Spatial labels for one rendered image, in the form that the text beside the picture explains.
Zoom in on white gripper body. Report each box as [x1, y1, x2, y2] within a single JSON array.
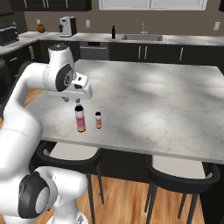
[[47, 82, 94, 101]]

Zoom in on large pink and orange bottle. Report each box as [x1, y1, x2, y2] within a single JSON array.
[[74, 102, 87, 133]]

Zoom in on small pink and orange bottle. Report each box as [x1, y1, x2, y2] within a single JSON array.
[[94, 110, 103, 130]]

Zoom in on steel sink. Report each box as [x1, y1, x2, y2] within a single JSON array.
[[120, 33, 164, 43]]

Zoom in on grey dishwasher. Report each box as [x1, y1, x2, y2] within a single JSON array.
[[79, 41, 110, 61]]

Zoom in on black stool with white seat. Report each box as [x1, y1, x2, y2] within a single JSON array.
[[34, 141, 106, 224], [144, 154, 222, 224]]

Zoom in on dark corner base cupboards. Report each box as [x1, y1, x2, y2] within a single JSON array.
[[0, 39, 81, 102]]

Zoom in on white and black coffee machine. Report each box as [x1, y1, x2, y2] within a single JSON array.
[[59, 16, 78, 39]]

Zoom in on plant in orange pot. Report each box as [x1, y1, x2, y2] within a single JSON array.
[[36, 23, 46, 34]]

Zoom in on black toaster oven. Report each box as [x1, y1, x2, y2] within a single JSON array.
[[0, 24, 20, 47]]

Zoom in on silver tap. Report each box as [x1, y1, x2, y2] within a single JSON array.
[[140, 23, 149, 38]]

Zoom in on white window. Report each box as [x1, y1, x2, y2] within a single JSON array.
[[98, 0, 209, 11]]

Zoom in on dark base cupboards with handles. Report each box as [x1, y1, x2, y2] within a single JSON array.
[[108, 42, 224, 74]]

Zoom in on dark wall cupboards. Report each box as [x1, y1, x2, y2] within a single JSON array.
[[10, 0, 93, 12]]

